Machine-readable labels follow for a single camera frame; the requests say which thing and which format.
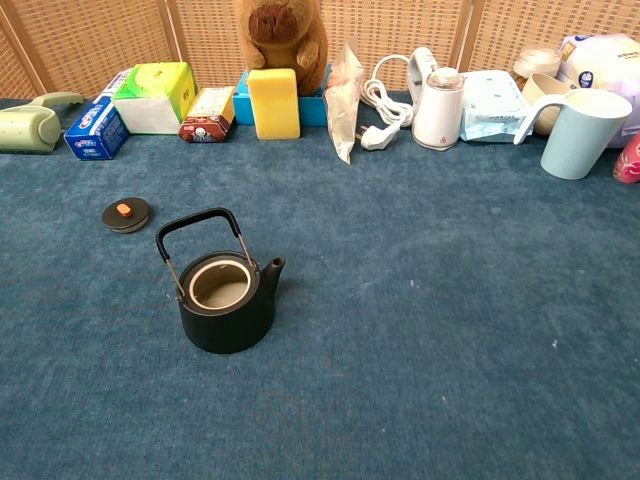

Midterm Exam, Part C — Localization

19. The black teapot lid orange knob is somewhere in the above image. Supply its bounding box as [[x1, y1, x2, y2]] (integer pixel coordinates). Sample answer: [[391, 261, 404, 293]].
[[101, 196, 151, 235]]

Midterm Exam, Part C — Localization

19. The small white lidded jar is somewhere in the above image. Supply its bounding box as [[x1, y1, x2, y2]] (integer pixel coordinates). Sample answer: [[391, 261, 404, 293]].
[[513, 47, 562, 84]]

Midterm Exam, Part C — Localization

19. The blue table cloth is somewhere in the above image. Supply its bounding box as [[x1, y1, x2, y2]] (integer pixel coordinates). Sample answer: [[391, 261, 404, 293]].
[[0, 89, 640, 480]]

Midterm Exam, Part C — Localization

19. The blue plastic box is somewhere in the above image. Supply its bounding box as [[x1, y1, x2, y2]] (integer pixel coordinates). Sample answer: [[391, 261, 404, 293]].
[[232, 62, 334, 127]]

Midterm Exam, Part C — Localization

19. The clear plastic bag package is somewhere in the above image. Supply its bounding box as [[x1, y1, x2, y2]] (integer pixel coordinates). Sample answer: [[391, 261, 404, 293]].
[[323, 39, 365, 165]]

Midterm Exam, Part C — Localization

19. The yellow sponge block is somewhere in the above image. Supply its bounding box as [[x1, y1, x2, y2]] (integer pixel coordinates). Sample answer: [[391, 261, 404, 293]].
[[246, 67, 301, 140]]

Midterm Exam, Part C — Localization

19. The brown snack carton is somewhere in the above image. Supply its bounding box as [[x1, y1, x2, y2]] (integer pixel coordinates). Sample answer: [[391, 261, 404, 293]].
[[178, 85, 237, 145]]

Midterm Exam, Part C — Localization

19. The white small electric bottle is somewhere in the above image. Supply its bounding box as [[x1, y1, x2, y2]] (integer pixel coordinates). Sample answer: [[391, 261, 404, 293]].
[[412, 67, 465, 151]]

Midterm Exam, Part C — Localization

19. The brown capybara plush toy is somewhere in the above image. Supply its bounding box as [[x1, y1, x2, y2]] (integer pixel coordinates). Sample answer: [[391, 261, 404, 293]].
[[234, 0, 330, 96]]

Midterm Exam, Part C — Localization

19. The light blue wet wipes pack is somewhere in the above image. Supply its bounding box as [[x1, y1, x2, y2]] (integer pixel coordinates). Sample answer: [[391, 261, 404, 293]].
[[458, 70, 532, 144]]

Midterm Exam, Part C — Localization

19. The green tissue box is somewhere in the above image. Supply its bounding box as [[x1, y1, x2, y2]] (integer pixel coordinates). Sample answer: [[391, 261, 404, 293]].
[[112, 61, 198, 136]]

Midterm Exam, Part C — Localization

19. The blue toothpaste box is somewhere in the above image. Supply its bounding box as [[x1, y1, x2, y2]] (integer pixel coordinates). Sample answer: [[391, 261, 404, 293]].
[[63, 69, 132, 161]]

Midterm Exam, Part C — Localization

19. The beige cup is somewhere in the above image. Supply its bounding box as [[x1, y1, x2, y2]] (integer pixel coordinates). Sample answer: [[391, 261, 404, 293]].
[[521, 72, 576, 136]]

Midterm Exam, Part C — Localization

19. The wicker folding screen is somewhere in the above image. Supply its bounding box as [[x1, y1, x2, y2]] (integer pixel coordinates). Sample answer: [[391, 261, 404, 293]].
[[0, 0, 640, 99]]

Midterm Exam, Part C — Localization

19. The green lint roller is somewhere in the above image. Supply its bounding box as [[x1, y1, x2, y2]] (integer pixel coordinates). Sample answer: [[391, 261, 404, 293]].
[[0, 92, 85, 154]]

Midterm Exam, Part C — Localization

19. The pink egg-shaped toy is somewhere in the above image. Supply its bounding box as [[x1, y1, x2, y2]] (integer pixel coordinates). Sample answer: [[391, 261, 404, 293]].
[[613, 132, 640, 185]]

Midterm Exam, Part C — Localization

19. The white and purple bag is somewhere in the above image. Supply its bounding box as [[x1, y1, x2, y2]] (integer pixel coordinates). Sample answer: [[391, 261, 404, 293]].
[[555, 32, 640, 149]]

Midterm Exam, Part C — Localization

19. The white power cable with plug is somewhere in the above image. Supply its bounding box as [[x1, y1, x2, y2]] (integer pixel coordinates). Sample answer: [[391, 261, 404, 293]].
[[360, 54, 416, 152]]

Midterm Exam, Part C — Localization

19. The black teapot with handle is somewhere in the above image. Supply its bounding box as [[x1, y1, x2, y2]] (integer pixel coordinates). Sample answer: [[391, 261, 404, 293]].
[[155, 207, 287, 355]]

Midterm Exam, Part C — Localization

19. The light blue cup white handle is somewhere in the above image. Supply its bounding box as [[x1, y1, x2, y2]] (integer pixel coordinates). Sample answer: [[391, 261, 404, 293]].
[[513, 88, 634, 180]]

